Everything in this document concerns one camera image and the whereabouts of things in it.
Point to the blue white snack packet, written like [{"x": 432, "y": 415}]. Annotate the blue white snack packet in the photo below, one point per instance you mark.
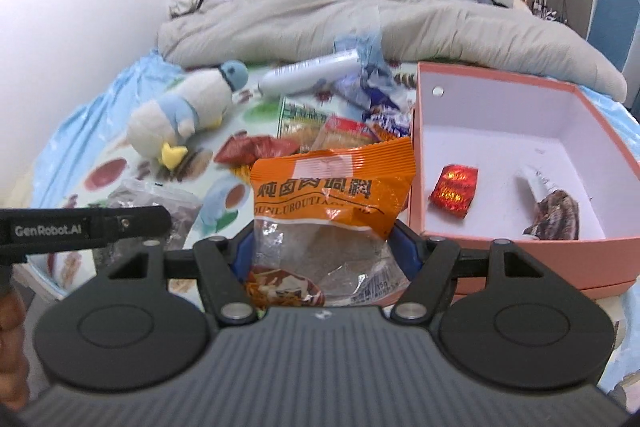
[{"x": 387, "y": 122}]

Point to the group of small bottles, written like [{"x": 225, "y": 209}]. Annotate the group of small bottles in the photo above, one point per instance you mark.
[{"x": 542, "y": 7}]

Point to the green label snack packet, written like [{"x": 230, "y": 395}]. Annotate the green label snack packet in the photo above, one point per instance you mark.
[{"x": 300, "y": 114}]

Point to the dark red snack packet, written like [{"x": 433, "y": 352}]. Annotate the dark red snack packet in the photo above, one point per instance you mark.
[{"x": 245, "y": 149}]

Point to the white blue plush toy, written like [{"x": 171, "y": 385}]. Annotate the white blue plush toy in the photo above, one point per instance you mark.
[{"x": 190, "y": 107}]

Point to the person's left hand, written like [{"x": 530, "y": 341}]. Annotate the person's left hand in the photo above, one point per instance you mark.
[{"x": 10, "y": 337}]

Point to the fruit print mat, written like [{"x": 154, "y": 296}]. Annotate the fruit print mat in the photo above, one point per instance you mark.
[{"x": 100, "y": 177}]

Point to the shiny red snack packet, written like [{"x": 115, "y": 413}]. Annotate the shiny red snack packet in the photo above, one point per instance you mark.
[{"x": 452, "y": 189}]

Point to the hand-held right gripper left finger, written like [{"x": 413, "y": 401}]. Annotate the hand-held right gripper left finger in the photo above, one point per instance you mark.
[{"x": 239, "y": 252}]

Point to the pink cardboard box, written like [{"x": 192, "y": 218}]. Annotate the pink cardboard box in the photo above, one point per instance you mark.
[{"x": 500, "y": 122}]

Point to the crumpled dark blue wrappers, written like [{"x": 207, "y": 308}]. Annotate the crumpled dark blue wrappers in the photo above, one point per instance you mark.
[{"x": 372, "y": 87}]

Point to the orange red snack packet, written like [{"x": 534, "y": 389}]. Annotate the orange red snack packet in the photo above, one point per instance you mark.
[{"x": 345, "y": 134}]

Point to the pale blue plastic bag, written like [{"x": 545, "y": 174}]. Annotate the pale blue plastic bag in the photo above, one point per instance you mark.
[{"x": 362, "y": 44}]

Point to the orange seasoning packet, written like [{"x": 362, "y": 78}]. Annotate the orange seasoning packet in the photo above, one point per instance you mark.
[{"x": 325, "y": 192}]

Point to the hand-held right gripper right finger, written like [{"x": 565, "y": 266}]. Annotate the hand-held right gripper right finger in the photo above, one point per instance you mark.
[{"x": 406, "y": 247}]

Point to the grey duvet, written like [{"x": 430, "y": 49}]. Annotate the grey duvet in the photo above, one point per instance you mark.
[{"x": 300, "y": 17}]

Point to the clear packet of dark snack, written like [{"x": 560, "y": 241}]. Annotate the clear packet of dark snack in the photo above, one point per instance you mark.
[{"x": 150, "y": 199}]

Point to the white plastic bottle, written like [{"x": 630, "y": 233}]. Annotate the white plastic bottle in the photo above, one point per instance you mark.
[{"x": 305, "y": 72}]

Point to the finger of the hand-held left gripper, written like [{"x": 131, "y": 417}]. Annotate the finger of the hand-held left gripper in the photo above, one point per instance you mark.
[{"x": 140, "y": 222}]

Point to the blue chair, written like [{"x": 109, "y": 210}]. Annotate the blue chair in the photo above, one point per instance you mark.
[{"x": 615, "y": 22}]

